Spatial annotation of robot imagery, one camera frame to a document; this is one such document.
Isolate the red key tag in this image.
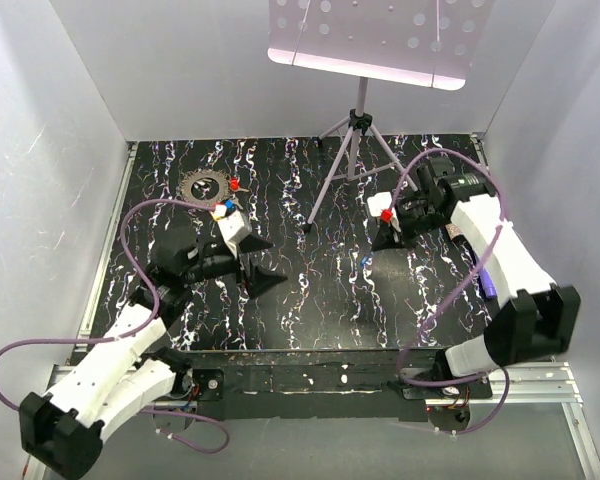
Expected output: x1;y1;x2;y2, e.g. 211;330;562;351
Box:
229;177;249;192

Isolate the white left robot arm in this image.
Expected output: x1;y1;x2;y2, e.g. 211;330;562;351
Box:
18;230;287;479

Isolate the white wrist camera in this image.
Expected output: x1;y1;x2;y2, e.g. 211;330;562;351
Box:
365;191;399;236
211;201;252;258

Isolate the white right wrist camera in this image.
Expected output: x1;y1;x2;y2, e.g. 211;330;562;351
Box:
365;191;399;236

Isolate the purple toy microphone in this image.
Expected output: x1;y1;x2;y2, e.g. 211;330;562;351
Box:
478;266;497;300

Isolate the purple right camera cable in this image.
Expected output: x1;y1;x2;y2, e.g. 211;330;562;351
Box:
387;148;519;435

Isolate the lilac music stand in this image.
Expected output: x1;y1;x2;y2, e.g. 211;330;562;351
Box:
267;0;494;233

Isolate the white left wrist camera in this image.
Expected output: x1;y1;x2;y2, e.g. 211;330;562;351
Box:
211;201;252;258

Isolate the black front mounting bar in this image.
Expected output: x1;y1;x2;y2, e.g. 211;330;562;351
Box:
156;349;493;422

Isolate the aluminium frame rail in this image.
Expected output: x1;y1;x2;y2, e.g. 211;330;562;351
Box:
20;362;600;479

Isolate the glitter toy microphone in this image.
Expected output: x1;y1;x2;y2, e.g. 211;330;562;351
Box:
445;224;467;245

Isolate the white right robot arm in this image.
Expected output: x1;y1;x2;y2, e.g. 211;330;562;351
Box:
366;157;581;398

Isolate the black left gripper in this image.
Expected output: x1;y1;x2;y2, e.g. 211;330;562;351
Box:
182;233;289;298

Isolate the round metal keyring disc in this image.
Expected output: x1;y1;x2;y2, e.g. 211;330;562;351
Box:
178;169;230;205

